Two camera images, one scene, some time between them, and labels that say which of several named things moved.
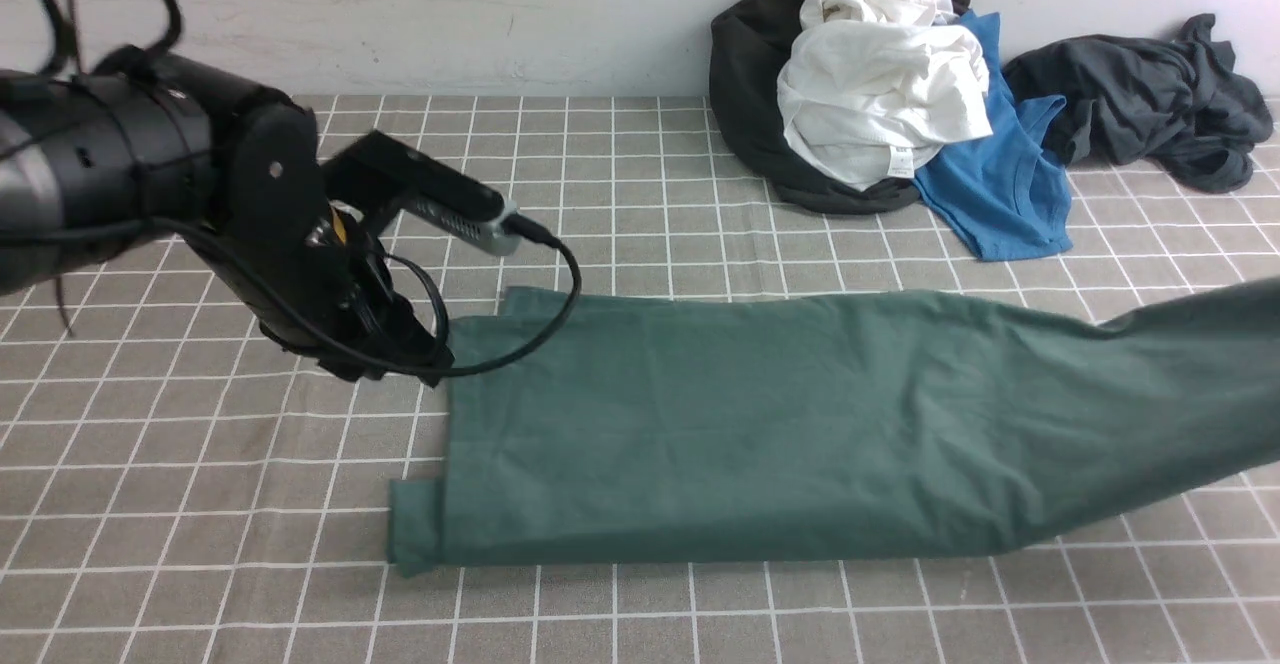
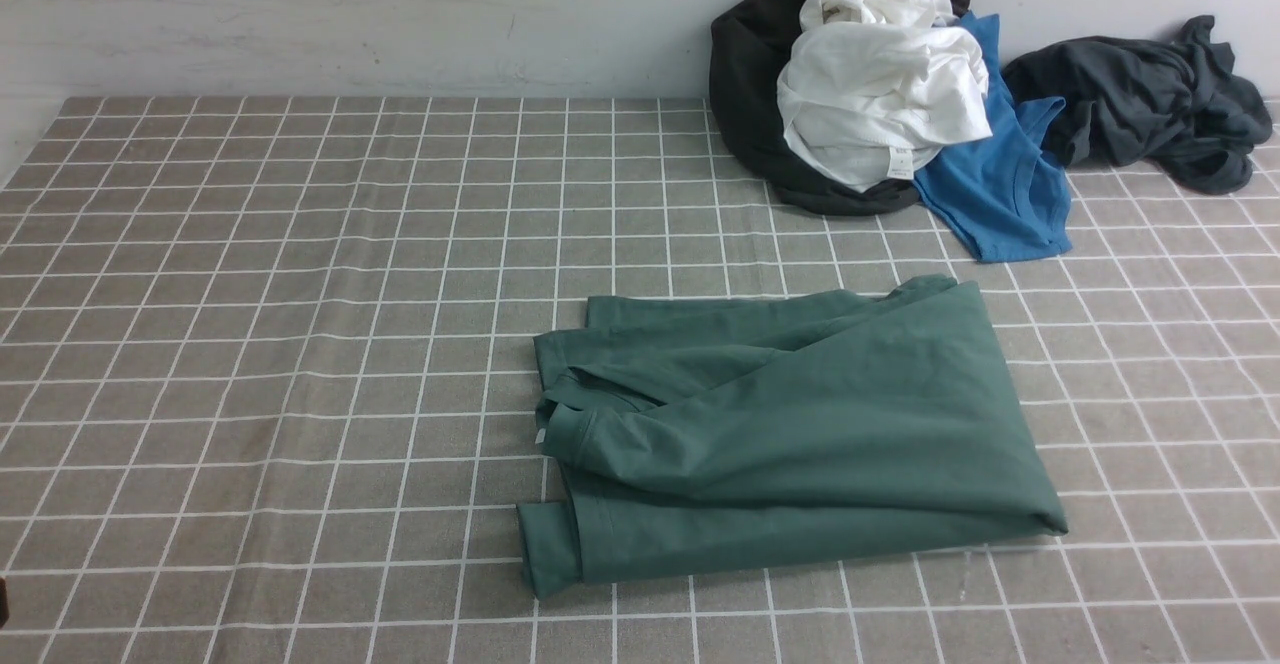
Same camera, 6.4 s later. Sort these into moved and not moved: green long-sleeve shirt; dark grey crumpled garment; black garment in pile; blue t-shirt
Moved: green long-sleeve shirt
Not moved: black garment in pile; dark grey crumpled garment; blue t-shirt
